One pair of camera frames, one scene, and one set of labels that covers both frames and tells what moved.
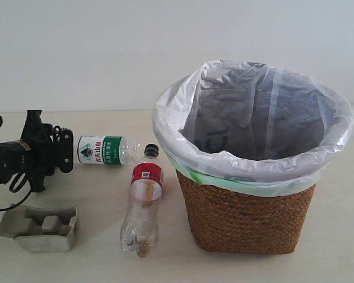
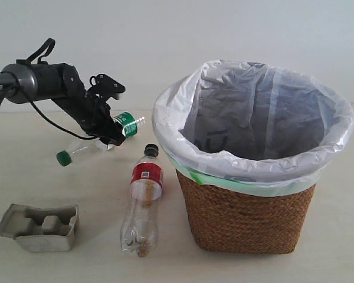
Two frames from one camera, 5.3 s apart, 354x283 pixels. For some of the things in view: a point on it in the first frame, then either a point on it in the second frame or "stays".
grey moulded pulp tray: [39, 230] stays
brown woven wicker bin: [225, 220] stays
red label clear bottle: [140, 232] stays
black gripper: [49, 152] -> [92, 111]
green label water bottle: [106, 150] -> [129, 124]
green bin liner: [274, 189] stays
